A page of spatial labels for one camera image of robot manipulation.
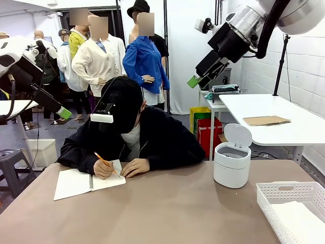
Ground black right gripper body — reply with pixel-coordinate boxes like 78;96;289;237
215;30;256;64

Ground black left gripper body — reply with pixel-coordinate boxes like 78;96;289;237
5;57;44;89

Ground orange pencil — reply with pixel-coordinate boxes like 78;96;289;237
93;151;120;177

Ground white spiral notebook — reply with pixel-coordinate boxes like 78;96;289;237
53;159;127;201

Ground white paper stack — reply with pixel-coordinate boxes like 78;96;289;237
271;200;325;244

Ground person's left forearm black sleeve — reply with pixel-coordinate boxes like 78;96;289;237
147;144;206;170

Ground person's right forearm black sleeve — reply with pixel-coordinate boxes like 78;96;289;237
57;142;99;175

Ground person's right hand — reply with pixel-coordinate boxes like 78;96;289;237
93;159;115;180

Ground person's left hand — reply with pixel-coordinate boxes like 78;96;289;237
119;158;150;178

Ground grey box device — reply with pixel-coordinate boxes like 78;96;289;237
218;67;233;86

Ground grey tray with teal cloth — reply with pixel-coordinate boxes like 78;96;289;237
205;84;241;104

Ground white table with slanted leg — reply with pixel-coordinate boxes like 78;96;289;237
0;99;39;171

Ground white coat mannequin grey cap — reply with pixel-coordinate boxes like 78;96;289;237
56;28;84;92

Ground black backdrop stand pole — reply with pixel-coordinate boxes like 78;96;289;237
163;0;171;112
214;0;224;26

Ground yellow green shopping bag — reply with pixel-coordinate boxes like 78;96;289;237
189;106;212;135

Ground black shirt mannequin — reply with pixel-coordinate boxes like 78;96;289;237
149;33;170;74

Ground large white side table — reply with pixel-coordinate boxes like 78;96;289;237
218;93;325;166

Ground white plastic crate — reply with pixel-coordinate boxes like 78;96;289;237
19;138;57;168

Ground black light stand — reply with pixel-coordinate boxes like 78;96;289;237
273;34;291;96

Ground small white table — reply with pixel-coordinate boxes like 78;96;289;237
198;87;229;161

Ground yellow jacket mannequin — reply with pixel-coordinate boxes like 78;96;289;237
68;7;89;60

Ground cream jacket mannequin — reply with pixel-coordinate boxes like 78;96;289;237
71;15;120;97

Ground blue shirt mannequin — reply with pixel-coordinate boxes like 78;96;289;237
122;10;170;107

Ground brown cardboard sheet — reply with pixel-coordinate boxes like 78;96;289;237
243;115;291;127

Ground grey plastic stool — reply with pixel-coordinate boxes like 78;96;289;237
0;148;36;199

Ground person in black jacket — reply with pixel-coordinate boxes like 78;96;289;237
57;106;206;175

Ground black cap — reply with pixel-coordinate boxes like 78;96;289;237
98;76;144;134

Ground white shirt mannequin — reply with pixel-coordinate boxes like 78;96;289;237
106;34;126;76

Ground black bucket hat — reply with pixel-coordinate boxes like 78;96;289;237
126;0;150;19

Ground white undershirt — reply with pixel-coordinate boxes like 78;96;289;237
121;124;141;160

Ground white lidded trash bin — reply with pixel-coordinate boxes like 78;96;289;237
213;123;253;189

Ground white perforated plastic basket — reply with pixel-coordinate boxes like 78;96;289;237
255;180;325;244

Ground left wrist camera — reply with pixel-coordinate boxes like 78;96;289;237
25;40;58;60

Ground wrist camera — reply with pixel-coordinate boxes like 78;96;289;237
194;17;231;51
25;40;58;60

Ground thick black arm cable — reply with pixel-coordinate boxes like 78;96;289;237
0;73;17;125

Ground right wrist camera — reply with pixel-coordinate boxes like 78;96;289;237
194;17;231;51

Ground thin black cable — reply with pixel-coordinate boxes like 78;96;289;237
25;48;49;184

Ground thick black arm hose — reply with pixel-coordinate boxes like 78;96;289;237
255;0;291;59

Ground white head camera box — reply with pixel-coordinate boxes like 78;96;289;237
90;113;114;124

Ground black head camera cable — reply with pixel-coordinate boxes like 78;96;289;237
91;76;122;114

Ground black head camera mount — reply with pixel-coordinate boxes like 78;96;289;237
96;93;120;115

